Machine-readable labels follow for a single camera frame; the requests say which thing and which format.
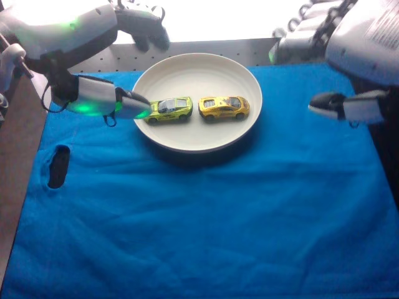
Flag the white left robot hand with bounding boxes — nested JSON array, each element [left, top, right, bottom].
[[0, 1, 171, 127]]

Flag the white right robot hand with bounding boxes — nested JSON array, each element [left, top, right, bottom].
[[268, 0, 399, 127]]

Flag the green toy car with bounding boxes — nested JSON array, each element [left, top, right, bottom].
[[143, 96, 193, 125]]

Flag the yellow toy car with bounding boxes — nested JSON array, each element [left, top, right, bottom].
[[198, 95, 251, 123]]

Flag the white round plate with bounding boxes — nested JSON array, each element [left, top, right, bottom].
[[133, 52, 263, 153]]

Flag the blue cloth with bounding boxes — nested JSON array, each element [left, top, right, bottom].
[[0, 64, 399, 299]]

